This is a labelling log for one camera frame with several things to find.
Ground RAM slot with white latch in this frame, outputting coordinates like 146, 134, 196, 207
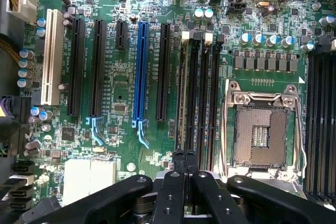
196, 33, 214, 170
175, 31, 191, 152

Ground RAM slot with black latch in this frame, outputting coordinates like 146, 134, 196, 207
207, 34, 224, 172
185, 31, 202, 154

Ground black RAM slot bank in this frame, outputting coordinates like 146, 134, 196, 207
305, 37, 336, 201

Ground silver chipset heatsink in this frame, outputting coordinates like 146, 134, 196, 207
62, 157, 118, 207

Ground metal CPU socket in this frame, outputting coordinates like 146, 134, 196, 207
223, 79, 308, 180

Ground silver socket cover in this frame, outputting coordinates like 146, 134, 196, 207
225, 167, 308, 201

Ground long black expansion slot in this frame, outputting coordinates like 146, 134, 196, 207
88, 19, 107, 118
156, 23, 172, 122
67, 18, 86, 116

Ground green PC motherboard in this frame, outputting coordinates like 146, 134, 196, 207
0, 0, 336, 224

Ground blue expansion slot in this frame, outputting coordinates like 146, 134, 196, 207
132, 20, 151, 149

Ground black SATA port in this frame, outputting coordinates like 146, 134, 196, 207
12, 162, 35, 175
7, 185, 34, 199

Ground black main power connector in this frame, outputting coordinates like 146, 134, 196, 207
15, 96, 33, 157

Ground short black expansion slot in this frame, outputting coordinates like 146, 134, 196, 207
115, 20, 129, 51

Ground purple plug connector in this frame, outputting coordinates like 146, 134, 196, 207
0, 96, 20, 125

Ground white PCI expansion slot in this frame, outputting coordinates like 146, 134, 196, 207
40, 8, 66, 106

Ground black fan header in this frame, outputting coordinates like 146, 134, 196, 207
228, 2, 247, 15

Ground white power connector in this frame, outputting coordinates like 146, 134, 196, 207
5, 0, 39, 24

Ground steel wire locking lever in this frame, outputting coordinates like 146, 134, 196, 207
219, 97, 230, 178
293, 95, 308, 180

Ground braided yellow black wire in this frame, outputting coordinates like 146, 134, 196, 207
0, 34, 21, 64

